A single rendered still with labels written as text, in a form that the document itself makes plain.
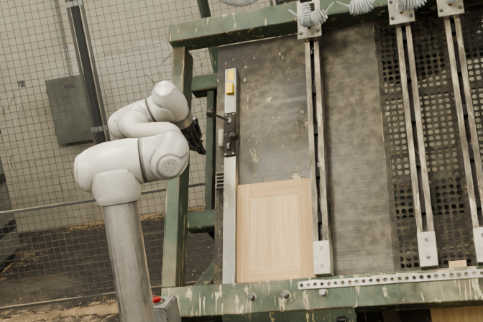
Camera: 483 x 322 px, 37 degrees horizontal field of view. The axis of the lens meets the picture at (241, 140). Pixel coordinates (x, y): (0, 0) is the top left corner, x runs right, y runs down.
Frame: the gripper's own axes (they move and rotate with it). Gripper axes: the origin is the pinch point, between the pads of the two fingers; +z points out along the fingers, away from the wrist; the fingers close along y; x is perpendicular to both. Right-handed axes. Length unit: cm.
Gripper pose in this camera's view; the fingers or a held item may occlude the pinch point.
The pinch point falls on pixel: (199, 148)
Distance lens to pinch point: 285.7
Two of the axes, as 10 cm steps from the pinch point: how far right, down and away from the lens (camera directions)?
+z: 2.7, 5.2, 8.1
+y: -3.4, 8.4, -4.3
